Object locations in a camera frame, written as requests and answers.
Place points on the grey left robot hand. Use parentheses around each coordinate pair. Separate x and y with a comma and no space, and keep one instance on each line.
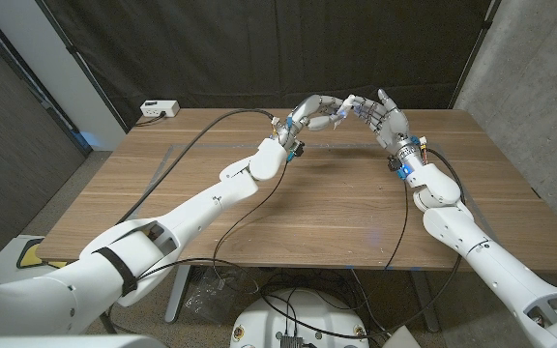
(307,110)

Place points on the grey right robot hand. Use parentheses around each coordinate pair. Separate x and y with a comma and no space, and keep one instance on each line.
(394,128)

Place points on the white toothpaste tube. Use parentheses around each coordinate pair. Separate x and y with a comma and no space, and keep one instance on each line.
(347,104)

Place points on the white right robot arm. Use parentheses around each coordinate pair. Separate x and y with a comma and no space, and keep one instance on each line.
(457,227)

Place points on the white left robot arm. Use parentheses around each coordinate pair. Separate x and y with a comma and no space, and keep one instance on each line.
(211,203)

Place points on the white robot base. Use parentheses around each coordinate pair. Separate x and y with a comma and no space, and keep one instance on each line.
(302,319)

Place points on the white power strip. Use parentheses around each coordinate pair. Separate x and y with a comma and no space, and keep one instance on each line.
(160,108)

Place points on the black backdrop curtain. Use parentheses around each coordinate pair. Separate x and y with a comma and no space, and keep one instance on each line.
(283,48)

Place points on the black backdrop stand pole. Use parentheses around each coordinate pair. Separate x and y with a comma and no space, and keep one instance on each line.
(486,24)
(71,49)

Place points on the grey table leg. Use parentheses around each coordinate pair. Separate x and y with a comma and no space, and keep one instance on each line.
(179,290)
(426,304)

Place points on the clear plastic bag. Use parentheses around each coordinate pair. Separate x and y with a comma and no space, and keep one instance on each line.
(215,290)

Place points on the white panel corner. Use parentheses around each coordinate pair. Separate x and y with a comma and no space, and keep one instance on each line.
(401,339)

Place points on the grey electronics module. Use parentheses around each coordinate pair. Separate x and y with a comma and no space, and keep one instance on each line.
(290,342)

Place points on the dark wood panel door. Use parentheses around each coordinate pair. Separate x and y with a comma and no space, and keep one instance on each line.
(8,169)

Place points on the white yellow floor mat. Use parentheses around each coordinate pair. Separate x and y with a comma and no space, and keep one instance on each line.
(29,253)

